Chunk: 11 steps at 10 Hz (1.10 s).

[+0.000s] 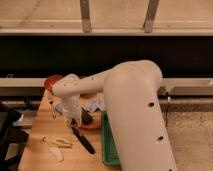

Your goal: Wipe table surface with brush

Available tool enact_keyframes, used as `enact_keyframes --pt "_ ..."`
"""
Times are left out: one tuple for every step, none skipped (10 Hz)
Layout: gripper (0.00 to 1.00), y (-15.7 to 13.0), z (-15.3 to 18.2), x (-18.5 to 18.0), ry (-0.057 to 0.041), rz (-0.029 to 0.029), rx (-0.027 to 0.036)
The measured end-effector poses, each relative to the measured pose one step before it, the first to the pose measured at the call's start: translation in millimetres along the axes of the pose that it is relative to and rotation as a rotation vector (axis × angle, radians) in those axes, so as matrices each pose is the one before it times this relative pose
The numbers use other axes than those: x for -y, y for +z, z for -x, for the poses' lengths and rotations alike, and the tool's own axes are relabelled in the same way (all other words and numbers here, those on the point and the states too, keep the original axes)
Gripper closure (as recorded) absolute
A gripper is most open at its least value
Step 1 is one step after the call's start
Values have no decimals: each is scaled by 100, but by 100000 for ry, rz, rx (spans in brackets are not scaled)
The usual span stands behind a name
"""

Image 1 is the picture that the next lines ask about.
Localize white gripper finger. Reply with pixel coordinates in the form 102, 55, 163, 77
76, 116, 82, 127
64, 117, 71, 127

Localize black handled brush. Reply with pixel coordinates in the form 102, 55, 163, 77
70, 119, 95, 154

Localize orange carrot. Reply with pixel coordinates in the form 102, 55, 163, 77
80, 121, 101, 130

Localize black chair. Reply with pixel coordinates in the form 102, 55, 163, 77
0, 102, 29, 171

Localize green plastic tray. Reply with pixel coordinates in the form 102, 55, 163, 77
101, 112, 120, 166

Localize black remote control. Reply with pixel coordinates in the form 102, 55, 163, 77
82, 109, 93, 125

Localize crumpled grey cloth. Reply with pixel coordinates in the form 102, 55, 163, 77
83, 97, 106, 113

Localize cream wooden spatula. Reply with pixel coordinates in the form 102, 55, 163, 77
42, 137, 64, 162

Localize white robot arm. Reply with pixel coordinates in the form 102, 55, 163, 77
52, 60, 178, 171

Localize cream wooden fork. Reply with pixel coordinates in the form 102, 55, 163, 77
52, 138, 72, 148

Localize blue grey sponge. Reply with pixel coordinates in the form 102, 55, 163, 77
55, 103, 64, 114

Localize red bowl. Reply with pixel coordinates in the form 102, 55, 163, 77
44, 75, 62, 93

